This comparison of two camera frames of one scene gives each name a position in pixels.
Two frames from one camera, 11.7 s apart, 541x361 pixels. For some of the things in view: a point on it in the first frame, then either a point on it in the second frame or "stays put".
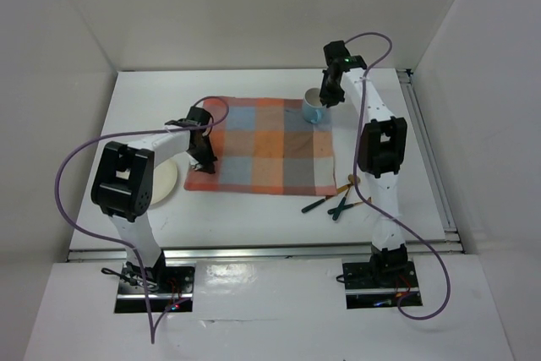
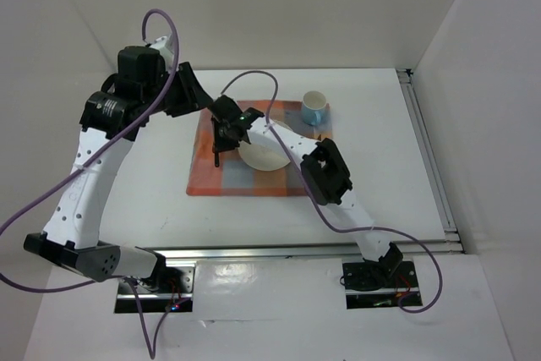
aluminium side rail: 431,154 stays put
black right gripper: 326,96 → 220,144
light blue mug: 312,105 stays put
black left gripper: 207,164 → 193,96
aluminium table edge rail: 269,253 stays put
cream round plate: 164,178 → 263,157
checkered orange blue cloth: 265,145 stays put
